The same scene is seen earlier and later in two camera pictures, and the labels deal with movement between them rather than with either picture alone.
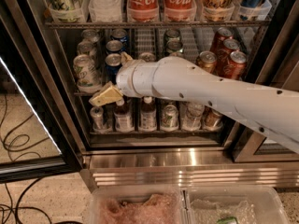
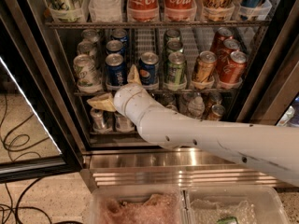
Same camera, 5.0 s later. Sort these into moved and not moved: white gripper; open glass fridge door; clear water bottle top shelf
Moved: white gripper
Not moved: clear water bottle top shelf; open glass fridge door
